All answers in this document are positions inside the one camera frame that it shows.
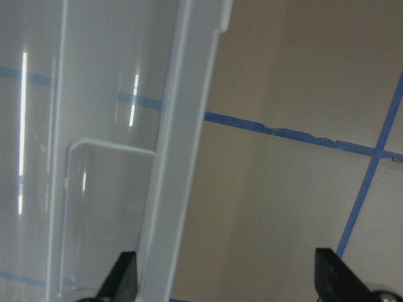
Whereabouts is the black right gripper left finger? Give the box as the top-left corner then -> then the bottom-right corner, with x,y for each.
95,251 -> 138,302

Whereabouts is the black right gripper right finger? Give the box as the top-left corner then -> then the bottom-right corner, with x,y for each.
314,248 -> 373,302

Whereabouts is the clear plastic box lid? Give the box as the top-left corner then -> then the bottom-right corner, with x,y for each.
1,1 -> 232,301

